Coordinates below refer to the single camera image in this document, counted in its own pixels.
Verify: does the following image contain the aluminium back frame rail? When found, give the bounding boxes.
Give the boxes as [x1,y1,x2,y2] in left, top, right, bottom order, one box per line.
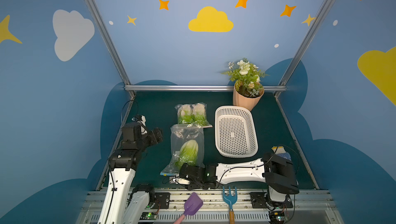
[125,84,287,93]

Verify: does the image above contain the circuit board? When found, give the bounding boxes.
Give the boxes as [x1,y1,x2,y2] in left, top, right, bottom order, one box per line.
[269,212,287,224]
[139,212,158,222]

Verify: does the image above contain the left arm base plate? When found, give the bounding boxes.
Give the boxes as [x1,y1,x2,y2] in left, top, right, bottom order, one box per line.
[147,192,171,210]

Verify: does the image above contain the potted artificial flower plant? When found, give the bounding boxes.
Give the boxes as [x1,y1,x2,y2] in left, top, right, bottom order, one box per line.
[222,58,268,111]

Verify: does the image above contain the white perforated plastic basket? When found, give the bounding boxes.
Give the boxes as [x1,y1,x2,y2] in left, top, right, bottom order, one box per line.
[215,106,258,158]

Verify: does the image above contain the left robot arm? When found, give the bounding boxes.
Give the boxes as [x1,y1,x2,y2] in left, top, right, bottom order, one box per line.
[98,122,163,224]

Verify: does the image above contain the right circuit board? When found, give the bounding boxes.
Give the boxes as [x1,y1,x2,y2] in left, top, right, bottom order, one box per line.
[269,212,287,224]

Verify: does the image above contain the green chinese cabbage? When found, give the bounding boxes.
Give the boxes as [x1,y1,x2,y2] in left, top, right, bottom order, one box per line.
[175,140,199,169]

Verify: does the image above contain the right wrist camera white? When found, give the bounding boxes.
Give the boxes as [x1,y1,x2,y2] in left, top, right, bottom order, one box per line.
[171,177,190,185]

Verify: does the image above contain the blue patterned glove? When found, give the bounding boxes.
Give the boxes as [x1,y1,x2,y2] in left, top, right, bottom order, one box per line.
[272,146,291,160]

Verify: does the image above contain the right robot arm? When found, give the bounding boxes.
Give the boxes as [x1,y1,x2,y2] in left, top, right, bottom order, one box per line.
[177,152,300,207]

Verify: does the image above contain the teal toy garden rake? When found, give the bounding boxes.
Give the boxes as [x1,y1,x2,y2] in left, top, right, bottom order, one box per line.
[222,187,238,224]

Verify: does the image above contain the clear zip-top bag blue seal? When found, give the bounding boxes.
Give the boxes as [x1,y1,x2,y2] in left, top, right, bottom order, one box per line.
[160,124,204,176]

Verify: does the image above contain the purple toy shovel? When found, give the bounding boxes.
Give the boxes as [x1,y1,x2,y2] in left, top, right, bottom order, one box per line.
[174,192,203,224]

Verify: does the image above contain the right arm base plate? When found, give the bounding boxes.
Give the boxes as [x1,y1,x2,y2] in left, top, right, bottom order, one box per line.
[249,192,293,211]

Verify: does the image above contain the left circuit board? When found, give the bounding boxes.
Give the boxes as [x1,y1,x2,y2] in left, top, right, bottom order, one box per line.
[139,212,158,222]

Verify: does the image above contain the pink-dotted bag of cabbages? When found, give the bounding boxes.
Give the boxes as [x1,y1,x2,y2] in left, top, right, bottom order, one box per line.
[175,102,212,128]

